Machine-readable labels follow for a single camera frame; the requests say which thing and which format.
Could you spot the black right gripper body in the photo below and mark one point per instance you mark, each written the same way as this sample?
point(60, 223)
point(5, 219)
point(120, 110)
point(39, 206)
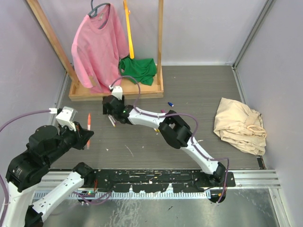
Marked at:
point(120, 101)

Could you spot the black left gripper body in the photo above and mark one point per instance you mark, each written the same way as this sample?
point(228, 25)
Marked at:
point(71, 138)

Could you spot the orange highlighter pen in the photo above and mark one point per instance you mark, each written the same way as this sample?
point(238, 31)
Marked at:
point(89, 127)

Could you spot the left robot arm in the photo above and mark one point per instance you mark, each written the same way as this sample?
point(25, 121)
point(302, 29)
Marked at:
point(26, 171)

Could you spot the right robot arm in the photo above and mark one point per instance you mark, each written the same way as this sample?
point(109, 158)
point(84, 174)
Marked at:
point(175, 131)

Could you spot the white pen yellow end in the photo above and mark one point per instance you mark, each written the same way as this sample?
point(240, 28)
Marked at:
point(109, 116)

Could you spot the wooden rack base tray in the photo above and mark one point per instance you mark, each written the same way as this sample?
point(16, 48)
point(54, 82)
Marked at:
point(127, 89)

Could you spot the green cloth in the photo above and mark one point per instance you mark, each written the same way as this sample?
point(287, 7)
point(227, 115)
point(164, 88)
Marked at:
point(142, 71)

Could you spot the yellow hanger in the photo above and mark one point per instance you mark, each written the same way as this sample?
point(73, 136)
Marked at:
point(130, 42)

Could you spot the pink shirt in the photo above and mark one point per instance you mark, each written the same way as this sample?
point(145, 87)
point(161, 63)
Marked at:
point(97, 48)

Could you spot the grey clothes hanger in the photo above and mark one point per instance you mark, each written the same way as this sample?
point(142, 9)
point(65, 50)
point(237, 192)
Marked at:
point(97, 9)

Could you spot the beige cloth bag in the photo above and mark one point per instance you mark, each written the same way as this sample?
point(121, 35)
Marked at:
point(240, 126)

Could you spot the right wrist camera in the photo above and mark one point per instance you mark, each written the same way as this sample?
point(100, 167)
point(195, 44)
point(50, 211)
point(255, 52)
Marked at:
point(116, 91)

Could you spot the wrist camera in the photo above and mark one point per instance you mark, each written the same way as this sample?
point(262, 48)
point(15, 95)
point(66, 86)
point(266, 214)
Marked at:
point(65, 118)
point(116, 91)

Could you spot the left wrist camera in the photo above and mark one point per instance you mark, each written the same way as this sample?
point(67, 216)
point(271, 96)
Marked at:
point(65, 118)

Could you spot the wooden rack right post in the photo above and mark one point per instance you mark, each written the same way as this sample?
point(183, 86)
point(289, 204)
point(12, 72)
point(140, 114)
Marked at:
point(160, 24)

